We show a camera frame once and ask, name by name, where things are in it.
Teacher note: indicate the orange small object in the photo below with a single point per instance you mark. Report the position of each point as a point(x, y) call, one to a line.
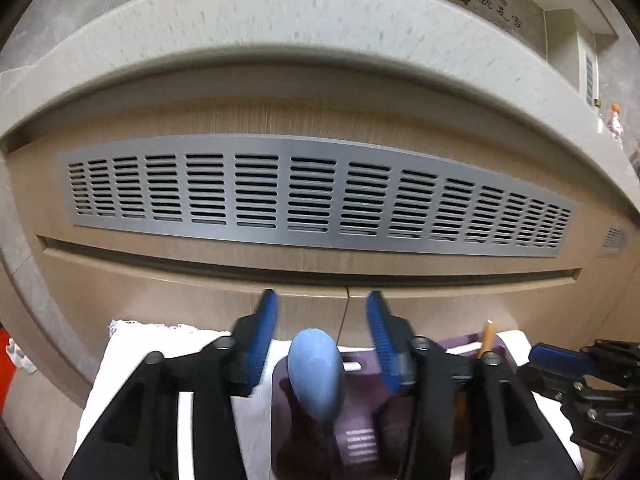
point(615, 119)

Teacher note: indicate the blue silicone spoon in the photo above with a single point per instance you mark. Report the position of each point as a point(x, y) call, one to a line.
point(316, 375)

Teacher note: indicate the wooden cabinet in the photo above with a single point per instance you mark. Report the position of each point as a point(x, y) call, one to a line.
point(310, 125)

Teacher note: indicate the purple utensil holder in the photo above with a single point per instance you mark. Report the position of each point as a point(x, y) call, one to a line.
point(370, 410)

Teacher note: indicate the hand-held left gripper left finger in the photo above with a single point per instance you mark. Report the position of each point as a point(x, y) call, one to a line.
point(265, 330)

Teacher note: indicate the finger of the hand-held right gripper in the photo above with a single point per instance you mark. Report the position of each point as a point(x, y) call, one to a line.
point(547, 382)
point(557, 357)

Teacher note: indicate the wall poster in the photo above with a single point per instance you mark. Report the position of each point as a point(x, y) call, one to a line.
point(487, 2)

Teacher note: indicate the grey marble ledge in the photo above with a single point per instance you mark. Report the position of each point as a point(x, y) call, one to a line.
point(300, 20)

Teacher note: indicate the white cloth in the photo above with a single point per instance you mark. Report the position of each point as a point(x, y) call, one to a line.
point(120, 360)

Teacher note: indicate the small metal vent grille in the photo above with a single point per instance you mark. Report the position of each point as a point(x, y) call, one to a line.
point(614, 240)

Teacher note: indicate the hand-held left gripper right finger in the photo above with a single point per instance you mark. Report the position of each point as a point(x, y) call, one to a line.
point(380, 340)

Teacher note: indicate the red box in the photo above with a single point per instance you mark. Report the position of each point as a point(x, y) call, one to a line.
point(4, 375)

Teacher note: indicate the white small object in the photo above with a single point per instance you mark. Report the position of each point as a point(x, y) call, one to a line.
point(20, 356)

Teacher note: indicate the white wall vent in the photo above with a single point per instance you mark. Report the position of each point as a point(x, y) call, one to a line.
point(591, 77)

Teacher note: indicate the long metal vent grille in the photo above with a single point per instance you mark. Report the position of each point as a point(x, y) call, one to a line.
point(320, 195)

